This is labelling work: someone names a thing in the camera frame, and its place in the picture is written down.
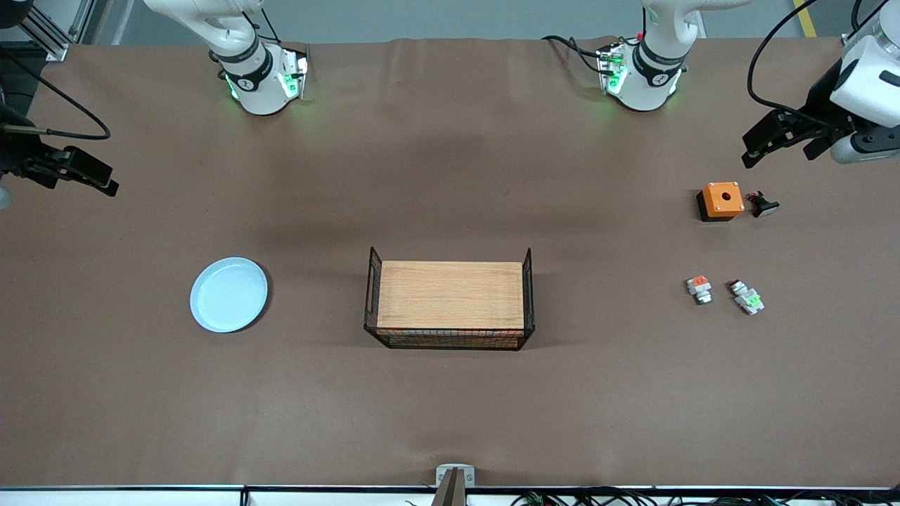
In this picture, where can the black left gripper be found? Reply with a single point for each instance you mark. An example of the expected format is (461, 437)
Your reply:
(820, 100)

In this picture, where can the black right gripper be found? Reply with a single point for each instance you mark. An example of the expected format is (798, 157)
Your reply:
(20, 155)

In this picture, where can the white switch block green tab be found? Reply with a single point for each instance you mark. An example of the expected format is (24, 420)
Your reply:
(747, 298)

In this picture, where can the light blue round plate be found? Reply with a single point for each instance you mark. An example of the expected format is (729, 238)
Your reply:
(228, 295)

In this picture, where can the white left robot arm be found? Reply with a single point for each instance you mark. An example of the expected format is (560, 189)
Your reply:
(654, 77)

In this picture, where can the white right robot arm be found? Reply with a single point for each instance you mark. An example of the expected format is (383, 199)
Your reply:
(253, 84)

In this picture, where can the black push button white cap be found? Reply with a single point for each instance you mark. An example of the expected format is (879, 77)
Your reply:
(765, 208)

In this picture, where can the orange box with hole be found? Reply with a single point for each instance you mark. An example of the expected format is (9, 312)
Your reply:
(717, 205)

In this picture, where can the wooden board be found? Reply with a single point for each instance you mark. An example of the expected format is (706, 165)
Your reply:
(450, 295)

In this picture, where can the aluminium extrusion frame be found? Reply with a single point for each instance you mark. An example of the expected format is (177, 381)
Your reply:
(53, 48)

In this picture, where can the white switch block orange tab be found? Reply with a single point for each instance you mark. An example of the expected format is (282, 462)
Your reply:
(699, 288)

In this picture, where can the white table edge rail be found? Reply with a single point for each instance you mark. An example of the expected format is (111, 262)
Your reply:
(140, 497)

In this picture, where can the grey metal bracket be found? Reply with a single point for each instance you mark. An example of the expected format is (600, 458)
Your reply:
(443, 472)

